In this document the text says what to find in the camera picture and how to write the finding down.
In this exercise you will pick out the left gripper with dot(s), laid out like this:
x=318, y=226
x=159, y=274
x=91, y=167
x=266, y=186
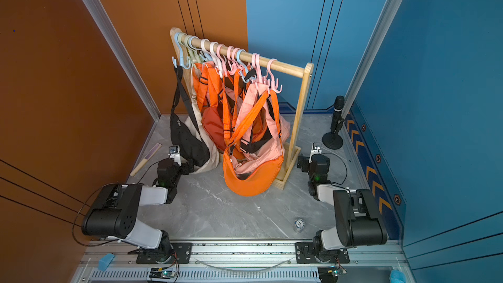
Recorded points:
x=185, y=167

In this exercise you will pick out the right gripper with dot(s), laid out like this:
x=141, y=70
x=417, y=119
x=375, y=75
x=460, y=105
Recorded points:
x=305, y=160

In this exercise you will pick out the pink crescent sling bag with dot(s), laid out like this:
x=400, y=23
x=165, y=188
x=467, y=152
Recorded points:
x=259, y=133

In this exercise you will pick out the orange crescent sling bag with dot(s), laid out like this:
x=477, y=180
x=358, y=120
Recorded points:
x=258, y=183

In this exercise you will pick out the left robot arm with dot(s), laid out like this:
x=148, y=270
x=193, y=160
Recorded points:
x=114, y=214

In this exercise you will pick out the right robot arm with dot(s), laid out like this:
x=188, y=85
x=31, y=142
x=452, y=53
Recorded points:
x=358, y=221

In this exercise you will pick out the black crescent sling bag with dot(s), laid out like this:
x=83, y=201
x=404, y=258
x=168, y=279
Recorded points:
x=191, y=148

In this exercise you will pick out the beige sling bag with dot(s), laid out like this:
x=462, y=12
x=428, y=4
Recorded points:
x=210, y=153

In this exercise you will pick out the red-orange sling bag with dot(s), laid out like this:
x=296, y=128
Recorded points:
x=213, y=125

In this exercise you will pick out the folded paper fan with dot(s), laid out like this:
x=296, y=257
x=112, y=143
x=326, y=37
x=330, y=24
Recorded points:
x=146, y=158

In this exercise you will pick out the black microphone on stand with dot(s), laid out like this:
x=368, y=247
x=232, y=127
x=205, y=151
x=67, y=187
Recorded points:
x=332, y=139

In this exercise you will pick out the green circuit board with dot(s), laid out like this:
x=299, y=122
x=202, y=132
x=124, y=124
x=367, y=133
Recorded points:
x=163, y=275

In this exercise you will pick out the blue sponge block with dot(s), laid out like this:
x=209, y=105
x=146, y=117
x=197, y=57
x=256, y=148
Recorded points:
x=105, y=262

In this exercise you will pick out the wooden garment rack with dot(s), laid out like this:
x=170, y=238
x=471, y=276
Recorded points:
x=182, y=42

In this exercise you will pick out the teal cloth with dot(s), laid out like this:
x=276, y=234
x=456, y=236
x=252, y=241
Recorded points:
x=397, y=276

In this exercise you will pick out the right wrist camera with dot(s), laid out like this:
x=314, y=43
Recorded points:
x=315, y=150

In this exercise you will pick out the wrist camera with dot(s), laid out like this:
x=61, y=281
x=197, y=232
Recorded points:
x=174, y=154
x=315, y=150

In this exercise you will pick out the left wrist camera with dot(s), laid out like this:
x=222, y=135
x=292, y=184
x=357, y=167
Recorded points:
x=174, y=154

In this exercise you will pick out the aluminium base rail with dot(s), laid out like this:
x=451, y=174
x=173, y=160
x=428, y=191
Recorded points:
x=256, y=260

